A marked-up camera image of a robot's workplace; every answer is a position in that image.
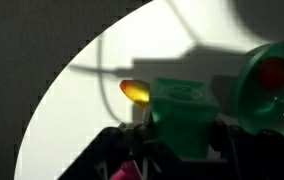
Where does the green plastic bowl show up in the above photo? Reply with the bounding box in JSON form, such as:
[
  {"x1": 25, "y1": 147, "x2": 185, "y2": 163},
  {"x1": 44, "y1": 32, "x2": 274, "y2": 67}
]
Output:
[{"x1": 232, "y1": 40, "x2": 284, "y2": 135}]

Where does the small red ball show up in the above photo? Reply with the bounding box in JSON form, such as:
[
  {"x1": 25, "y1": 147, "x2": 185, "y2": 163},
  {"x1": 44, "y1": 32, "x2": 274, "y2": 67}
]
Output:
[{"x1": 256, "y1": 57, "x2": 284, "y2": 90}]

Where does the yellow banana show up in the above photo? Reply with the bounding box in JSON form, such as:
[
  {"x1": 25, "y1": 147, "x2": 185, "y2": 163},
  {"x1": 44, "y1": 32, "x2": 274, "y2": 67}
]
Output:
[{"x1": 119, "y1": 80, "x2": 150, "y2": 108}]

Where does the round white table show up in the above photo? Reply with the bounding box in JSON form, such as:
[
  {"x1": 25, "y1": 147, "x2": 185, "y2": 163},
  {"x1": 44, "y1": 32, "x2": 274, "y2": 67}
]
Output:
[{"x1": 14, "y1": 0, "x2": 284, "y2": 180}]

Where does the dark green block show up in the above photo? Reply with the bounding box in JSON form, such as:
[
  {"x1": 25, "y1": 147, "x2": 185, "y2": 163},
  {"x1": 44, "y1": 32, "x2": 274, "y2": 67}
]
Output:
[{"x1": 149, "y1": 77, "x2": 219, "y2": 159}]

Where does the magenta block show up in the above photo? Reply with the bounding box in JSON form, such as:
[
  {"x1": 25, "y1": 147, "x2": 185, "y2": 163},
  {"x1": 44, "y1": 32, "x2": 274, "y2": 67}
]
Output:
[{"x1": 111, "y1": 161, "x2": 141, "y2": 180}]

